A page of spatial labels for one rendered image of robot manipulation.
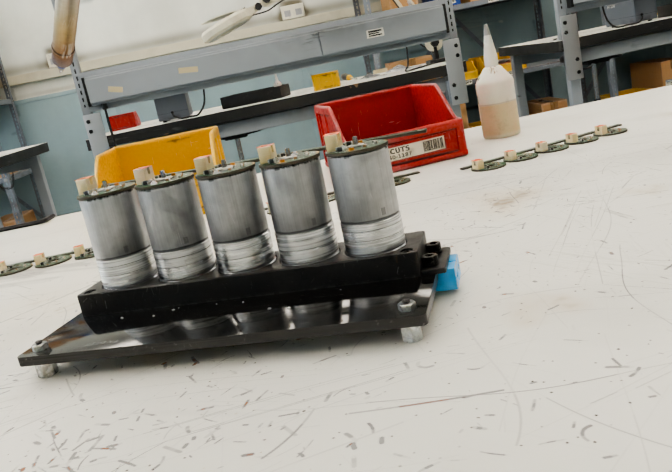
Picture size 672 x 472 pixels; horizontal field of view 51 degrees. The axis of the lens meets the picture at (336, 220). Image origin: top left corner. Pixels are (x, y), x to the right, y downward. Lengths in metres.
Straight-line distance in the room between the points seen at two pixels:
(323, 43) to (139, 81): 0.66
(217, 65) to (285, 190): 2.28
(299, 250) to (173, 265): 0.06
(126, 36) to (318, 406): 4.59
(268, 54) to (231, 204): 2.27
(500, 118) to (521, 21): 4.33
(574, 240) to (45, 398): 0.22
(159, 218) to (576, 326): 0.17
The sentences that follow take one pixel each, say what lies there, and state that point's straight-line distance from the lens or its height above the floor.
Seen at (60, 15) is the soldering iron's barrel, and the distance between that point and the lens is 0.27.
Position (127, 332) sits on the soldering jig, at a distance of 0.29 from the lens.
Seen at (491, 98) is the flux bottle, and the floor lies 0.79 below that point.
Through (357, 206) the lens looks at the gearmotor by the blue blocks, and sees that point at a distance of 0.27.
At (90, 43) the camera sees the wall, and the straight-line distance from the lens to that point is 4.81.
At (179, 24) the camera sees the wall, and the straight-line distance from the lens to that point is 4.72.
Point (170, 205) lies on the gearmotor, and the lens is 0.29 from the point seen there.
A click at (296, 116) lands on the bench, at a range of 2.62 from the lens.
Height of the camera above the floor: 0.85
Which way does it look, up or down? 13 degrees down
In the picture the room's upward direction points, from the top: 12 degrees counter-clockwise
